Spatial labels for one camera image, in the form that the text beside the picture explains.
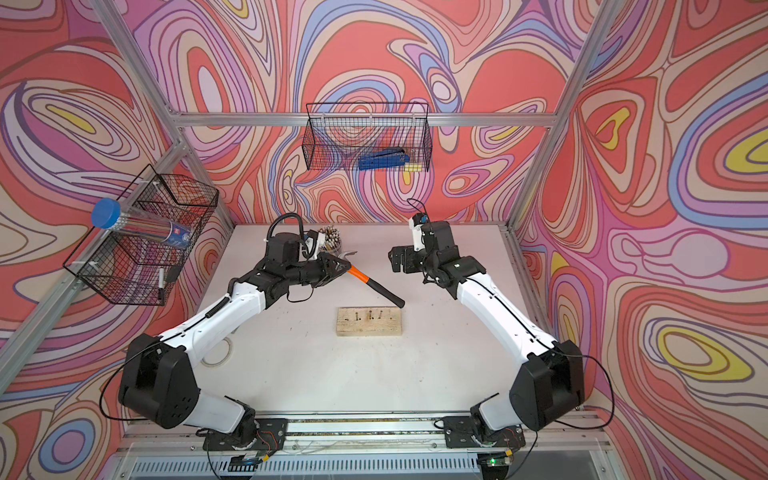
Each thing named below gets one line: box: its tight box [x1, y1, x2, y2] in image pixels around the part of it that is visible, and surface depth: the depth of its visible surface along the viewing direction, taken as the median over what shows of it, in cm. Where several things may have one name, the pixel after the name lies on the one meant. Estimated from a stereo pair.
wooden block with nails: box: [336, 306, 403, 336], surface depth 92 cm
